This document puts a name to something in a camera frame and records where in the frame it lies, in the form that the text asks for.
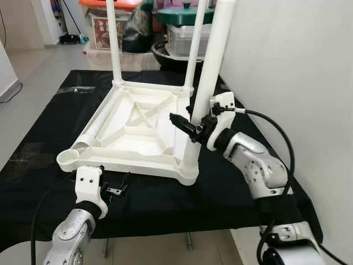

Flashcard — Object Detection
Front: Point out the beige low platform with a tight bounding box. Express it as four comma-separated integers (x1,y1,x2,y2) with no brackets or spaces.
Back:
85,47,161,71

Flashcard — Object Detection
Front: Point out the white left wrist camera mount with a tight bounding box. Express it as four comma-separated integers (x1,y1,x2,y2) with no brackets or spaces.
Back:
74,166,109,219

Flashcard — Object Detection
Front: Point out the white plastic children table top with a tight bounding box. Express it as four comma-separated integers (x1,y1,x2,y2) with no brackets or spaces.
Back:
57,80,200,186

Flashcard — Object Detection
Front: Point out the black wall cable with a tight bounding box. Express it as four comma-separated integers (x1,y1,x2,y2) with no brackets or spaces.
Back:
0,83,23,103

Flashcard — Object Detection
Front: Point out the black wok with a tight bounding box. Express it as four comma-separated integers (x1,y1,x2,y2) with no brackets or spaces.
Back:
152,41,194,70

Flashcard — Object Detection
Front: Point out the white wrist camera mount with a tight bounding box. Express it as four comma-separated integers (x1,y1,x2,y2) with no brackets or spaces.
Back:
74,166,109,219
207,93,238,150

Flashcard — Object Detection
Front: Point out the clear plastic storage box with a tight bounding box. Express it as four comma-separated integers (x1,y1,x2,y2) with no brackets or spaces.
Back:
165,23,213,59

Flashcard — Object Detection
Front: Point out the black plastic bag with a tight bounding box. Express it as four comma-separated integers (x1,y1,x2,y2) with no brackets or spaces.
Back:
121,0,161,54

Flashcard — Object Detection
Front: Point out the clear tape patch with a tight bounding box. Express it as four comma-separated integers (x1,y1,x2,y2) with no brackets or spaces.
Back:
11,144,45,166

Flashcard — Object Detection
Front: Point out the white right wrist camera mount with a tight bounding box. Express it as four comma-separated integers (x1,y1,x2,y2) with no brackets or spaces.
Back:
207,93,238,150

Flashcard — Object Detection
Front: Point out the black tablecloth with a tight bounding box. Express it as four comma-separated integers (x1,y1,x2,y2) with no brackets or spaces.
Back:
0,69,323,246

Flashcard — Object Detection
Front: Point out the storage box with orange lid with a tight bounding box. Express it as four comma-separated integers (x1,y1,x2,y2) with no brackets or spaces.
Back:
79,0,144,51

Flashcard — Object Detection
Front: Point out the green pot lid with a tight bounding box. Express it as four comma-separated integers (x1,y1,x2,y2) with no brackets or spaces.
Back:
157,3,216,25

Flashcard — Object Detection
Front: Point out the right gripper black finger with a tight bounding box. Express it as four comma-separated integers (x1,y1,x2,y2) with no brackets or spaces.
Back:
169,113,198,136

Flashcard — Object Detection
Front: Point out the black floor mop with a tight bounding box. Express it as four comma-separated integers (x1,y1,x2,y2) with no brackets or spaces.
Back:
58,0,89,45

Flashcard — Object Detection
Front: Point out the clear tape strip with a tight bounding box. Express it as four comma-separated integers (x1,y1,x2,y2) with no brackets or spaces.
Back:
63,86,94,93

